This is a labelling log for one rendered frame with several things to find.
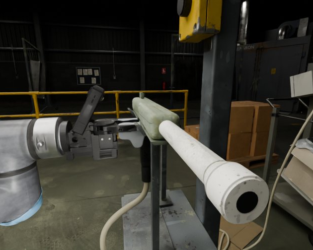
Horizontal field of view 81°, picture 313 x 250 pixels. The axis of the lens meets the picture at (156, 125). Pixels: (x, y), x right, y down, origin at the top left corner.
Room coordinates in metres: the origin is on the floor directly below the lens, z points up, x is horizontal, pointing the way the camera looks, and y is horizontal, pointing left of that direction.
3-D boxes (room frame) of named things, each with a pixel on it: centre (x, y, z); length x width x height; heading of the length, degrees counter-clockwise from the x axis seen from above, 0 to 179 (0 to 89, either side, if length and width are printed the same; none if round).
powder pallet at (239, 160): (2.68, -1.08, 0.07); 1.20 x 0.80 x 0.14; 109
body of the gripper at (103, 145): (0.42, 0.15, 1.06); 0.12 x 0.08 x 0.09; 103
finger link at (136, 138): (0.41, 0.04, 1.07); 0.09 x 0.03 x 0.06; 94
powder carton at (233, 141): (2.55, -1.10, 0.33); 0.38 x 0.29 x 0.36; 112
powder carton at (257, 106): (2.63, -1.49, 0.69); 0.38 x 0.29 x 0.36; 108
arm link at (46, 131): (0.40, 0.23, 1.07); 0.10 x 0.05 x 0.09; 13
